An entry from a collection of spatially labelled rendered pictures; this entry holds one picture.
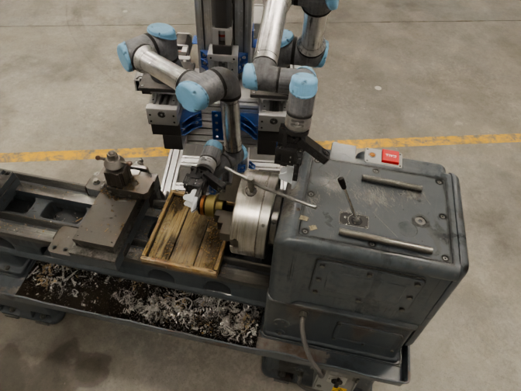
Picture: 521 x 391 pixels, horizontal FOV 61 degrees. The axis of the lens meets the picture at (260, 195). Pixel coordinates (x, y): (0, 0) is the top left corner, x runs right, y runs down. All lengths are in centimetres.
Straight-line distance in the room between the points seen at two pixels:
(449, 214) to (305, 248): 49
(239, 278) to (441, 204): 77
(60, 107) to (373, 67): 280
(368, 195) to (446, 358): 144
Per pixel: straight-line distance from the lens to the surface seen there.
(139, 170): 199
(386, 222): 146
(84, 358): 264
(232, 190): 160
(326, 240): 137
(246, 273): 173
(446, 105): 425
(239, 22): 210
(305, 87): 123
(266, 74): 134
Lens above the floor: 236
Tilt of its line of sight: 49 degrees down
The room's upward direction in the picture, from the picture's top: 4 degrees clockwise
